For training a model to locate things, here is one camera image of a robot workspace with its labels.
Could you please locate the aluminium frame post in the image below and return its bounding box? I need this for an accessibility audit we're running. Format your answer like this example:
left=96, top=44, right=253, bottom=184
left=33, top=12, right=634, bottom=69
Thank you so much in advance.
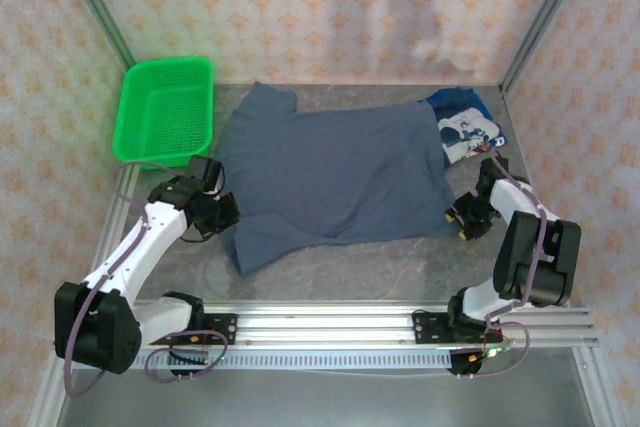
left=499, top=0, right=594, bottom=94
left=53, top=0, right=137, bottom=67

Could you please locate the slotted grey cable tray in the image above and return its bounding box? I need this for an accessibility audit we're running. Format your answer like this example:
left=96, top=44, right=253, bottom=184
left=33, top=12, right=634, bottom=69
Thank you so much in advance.
left=134, top=349, right=454, bottom=371

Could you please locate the green plastic mesh basket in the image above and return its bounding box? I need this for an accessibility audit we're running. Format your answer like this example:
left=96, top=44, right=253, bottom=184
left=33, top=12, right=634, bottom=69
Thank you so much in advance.
left=111, top=55, right=216, bottom=172

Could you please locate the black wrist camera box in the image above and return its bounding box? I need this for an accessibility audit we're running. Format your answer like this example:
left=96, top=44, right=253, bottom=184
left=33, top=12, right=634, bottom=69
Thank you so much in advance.
left=185, top=155, right=225, bottom=194
left=477, top=155, right=511, bottom=193

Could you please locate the teal cartoon print t-shirt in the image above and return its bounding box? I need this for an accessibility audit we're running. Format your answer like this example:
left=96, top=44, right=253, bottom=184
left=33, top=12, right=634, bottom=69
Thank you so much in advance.
left=430, top=89, right=501, bottom=167

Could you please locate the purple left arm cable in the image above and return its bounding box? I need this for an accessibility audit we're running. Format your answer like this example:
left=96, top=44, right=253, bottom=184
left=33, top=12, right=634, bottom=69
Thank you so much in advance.
left=63, top=160, right=229, bottom=398

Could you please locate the slate blue plain t-shirt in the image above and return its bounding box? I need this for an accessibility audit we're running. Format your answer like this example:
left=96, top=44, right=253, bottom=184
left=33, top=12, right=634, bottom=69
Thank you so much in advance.
left=214, top=80, right=457, bottom=277

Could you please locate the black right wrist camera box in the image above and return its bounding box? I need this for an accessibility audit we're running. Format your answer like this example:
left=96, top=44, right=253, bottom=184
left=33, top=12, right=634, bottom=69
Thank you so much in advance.
left=477, top=155, right=511, bottom=193

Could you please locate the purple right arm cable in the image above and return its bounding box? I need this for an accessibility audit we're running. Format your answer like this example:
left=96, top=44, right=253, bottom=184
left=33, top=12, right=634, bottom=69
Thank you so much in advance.
left=457, top=154, right=549, bottom=381

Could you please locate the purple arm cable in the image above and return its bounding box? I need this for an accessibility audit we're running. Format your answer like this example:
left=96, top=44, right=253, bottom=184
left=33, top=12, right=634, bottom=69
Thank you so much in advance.
left=457, top=154, right=549, bottom=381
left=63, top=160, right=229, bottom=398

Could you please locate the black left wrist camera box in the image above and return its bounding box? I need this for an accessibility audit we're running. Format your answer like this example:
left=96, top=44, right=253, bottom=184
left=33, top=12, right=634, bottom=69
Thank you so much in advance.
left=185, top=155, right=225, bottom=194

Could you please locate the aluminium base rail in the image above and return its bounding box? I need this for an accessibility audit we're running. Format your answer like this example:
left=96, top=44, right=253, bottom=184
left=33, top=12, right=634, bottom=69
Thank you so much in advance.
left=134, top=299, right=601, bottom=349

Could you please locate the small green-lit circuit board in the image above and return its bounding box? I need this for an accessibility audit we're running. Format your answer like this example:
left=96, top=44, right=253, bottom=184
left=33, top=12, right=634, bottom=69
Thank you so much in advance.
left=480, top=344, right=514, bottom=361

